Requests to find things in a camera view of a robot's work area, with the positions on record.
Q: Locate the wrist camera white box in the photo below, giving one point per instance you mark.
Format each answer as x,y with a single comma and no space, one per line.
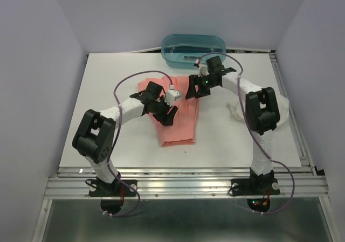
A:
171,96
202,69

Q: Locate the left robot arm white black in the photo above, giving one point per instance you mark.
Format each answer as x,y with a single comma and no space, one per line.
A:
97,131

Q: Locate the white pleated skirt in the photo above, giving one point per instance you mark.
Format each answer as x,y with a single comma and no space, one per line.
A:
283,106

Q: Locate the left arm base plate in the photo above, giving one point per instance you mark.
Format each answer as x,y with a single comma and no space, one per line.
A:
113,195

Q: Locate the grey fabric basket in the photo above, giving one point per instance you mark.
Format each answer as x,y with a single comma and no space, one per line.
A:
181,50

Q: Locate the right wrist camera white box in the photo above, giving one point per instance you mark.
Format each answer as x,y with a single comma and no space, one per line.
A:
202,69

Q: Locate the aluminium frame rail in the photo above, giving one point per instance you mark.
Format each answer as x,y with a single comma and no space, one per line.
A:
183,190

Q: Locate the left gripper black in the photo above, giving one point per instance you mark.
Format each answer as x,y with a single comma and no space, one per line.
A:
166,120

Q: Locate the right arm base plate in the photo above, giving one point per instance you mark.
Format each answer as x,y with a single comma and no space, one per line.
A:
258,192

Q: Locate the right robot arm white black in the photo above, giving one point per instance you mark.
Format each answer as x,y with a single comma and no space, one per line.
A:
259,106

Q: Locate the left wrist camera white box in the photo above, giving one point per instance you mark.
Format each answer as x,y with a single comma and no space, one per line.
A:
171,96

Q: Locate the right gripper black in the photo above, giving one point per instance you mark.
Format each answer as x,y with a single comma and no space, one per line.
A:
194,80

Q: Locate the pink skirt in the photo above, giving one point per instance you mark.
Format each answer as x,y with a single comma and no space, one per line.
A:
182,132

